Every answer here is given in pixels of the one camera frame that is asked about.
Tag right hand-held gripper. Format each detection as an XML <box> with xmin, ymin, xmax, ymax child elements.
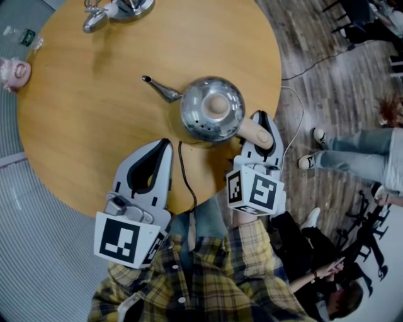
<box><xmin>225</xmin><ymin>109</ymin><xmax>287</xmax><ymax>217</ymax></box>

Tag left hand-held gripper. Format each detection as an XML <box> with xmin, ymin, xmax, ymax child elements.
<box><xmin>93</xmin><ymin>140</ymin><xmax>174</xmax><ymax>270</ymax></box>

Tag silver electric kettle beige handle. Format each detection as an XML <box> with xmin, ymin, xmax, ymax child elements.
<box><xmin>140</xmin><ymin>74</ymin><xmax>274</xmax><ymax>150</ymax></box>

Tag person's right forearm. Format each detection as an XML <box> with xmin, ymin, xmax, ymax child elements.
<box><xmin>231</xmin><ymin>209</ymin><xmax>275</xmax><ymax>262</ymax></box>

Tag person's left forearm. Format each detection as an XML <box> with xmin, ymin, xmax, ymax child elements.
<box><xmin>106</xmin><ymin>262</ymin><xmax>164</xmax><ymax>303</ymax></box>

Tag person's blue jeans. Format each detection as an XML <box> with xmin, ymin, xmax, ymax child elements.
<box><xmin>169</xmin><ymin>194</ymin><xmax>232</xmax><ymax>253</ymax></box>

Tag yellow plaid shirt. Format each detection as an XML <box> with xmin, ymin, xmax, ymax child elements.
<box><xmin>88</xmin><ymin>216</ymin><xmax>315</xmax><ymax>322</ymax></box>

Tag white chest device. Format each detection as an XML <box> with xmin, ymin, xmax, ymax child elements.
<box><xmin>117</xmin><ymin>293</ymin><xmax>141</xmax><ymax>322</ymax></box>

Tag dark chair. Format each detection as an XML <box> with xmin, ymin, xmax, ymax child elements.
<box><xmin>322</xmin><ymin>0</ymin><xmax>373</xmax><ymax>36</ymax></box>

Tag silver desk lamp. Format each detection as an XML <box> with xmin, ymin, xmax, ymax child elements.
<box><xmin>82</xmin><ymin>0</ymin><xmax>156</xmax><ymax>34</ymax></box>

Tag pink cup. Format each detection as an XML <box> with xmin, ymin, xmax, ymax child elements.
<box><xmin>0</xmin><ymin>56</ymin><xmax>33</xmax><ymax>93</ymax></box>

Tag clear bottle green label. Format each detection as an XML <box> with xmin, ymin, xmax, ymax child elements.
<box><xmin>3</xmin><ymin>26</ymin><xmax>45</xmax><ymax>53</ymax></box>

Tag black kettle cord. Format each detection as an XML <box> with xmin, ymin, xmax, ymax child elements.
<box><xmin>177</xmin><ymin>140</ymin><xmax>199</xmax><ymax>215</ymax></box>

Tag white cable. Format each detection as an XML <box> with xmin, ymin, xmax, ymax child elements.
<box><xmin>279</xmin><ymin>85</ymin><xmax>305</xmax><ymax>171</ymax></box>

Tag black floor cable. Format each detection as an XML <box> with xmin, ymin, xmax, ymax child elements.
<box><xmin>281</xmin><ymin>43</ymin><xmax>357</xmax><ymax>82</ymax></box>

